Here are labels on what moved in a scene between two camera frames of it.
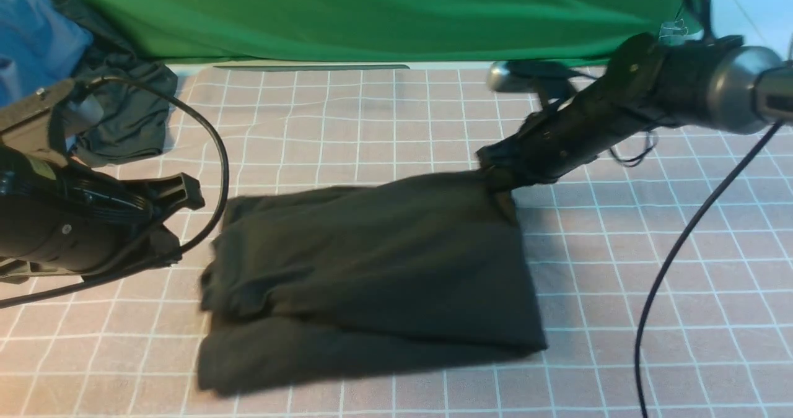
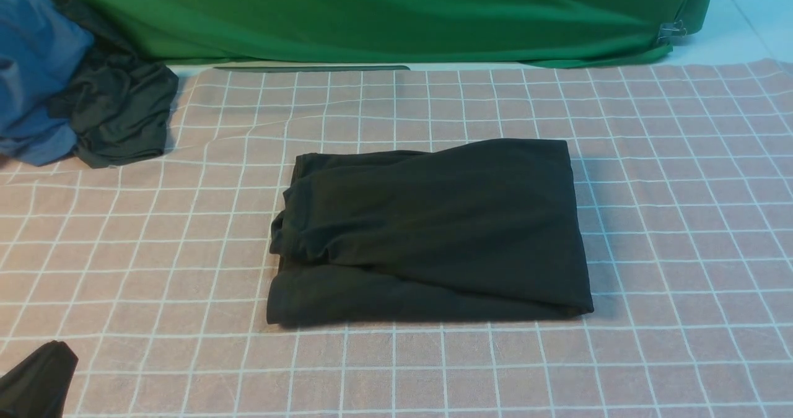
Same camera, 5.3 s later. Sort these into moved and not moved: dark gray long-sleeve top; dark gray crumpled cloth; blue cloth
Moved: dark gray long-sleeve top
Not moved: dark gray crumpled cloth; blue cloth
